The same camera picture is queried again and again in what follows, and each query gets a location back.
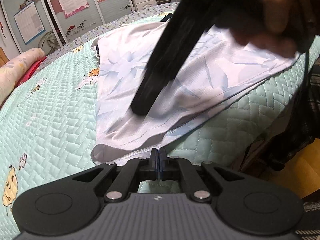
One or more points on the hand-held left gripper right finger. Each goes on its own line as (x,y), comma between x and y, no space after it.
(162,162)

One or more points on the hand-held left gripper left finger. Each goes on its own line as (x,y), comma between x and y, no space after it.
(155,162)

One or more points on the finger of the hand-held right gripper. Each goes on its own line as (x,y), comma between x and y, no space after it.
(175,65)
(155,72)

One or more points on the white blue floral shirt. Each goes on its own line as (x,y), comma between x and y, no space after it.
(120,80)

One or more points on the person's right hand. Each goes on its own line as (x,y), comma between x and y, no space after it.
(282,12)

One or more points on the green quilted bee blanket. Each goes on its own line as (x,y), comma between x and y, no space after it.
(50,105)

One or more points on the red cloth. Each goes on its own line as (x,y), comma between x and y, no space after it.
(32,70)

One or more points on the sliding door wardrobe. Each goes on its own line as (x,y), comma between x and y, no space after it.
(50,5)

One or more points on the wooden headboard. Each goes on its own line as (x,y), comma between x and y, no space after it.
(1,55)

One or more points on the blue-bordered wall chart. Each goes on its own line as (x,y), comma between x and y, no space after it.
(28,22)

